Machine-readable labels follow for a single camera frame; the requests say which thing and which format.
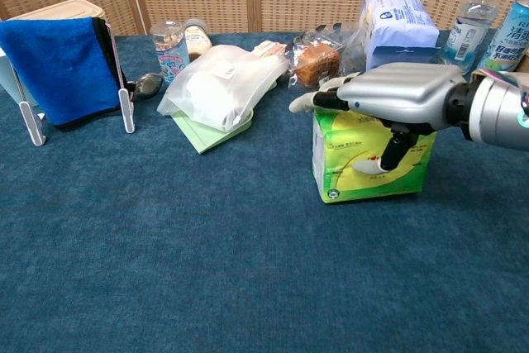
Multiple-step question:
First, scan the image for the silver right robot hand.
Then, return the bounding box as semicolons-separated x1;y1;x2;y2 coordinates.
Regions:
288;62;468;174

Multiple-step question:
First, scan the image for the green tissue pack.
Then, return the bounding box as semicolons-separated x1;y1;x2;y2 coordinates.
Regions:
311;106;439;205

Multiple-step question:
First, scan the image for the lavender wet wipes pack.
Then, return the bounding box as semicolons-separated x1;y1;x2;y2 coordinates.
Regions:
358;0;441;72

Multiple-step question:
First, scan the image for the bread in clear bag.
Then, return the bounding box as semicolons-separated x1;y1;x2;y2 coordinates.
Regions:
286;21;365;90

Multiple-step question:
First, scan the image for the clear plastic water bottle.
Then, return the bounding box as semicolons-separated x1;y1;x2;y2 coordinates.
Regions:
441;0;504;74

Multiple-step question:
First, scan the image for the light blue drink can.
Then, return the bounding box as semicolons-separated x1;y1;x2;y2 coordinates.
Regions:
480;0;529;74

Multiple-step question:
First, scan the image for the pink white slim package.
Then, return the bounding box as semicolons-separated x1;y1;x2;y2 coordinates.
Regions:
250;40;287;60

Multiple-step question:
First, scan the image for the frosted plastic zip bag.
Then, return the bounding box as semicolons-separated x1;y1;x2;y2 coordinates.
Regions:
156;44;291;131

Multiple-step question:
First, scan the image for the light green flat pad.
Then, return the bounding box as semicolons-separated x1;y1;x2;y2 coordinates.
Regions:
170;79;279;155

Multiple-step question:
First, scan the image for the small clear snack jar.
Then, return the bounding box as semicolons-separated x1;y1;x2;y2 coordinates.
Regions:
149;20;192;84

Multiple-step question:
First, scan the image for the metal spoon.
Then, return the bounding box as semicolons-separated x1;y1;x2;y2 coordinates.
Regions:
126;72;164;101

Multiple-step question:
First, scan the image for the blue carpet table cover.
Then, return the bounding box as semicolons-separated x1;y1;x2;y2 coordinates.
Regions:
0;30;529;353

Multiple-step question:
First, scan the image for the blue cloth on rack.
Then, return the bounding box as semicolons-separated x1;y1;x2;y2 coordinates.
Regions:
0;21;138;148

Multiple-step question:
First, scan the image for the blue microfibre towel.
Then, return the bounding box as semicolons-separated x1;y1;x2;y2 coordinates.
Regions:
0;17;126;130

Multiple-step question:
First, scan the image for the beige lidded lunch box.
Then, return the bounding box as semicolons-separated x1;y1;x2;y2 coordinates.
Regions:
7;0;105;24

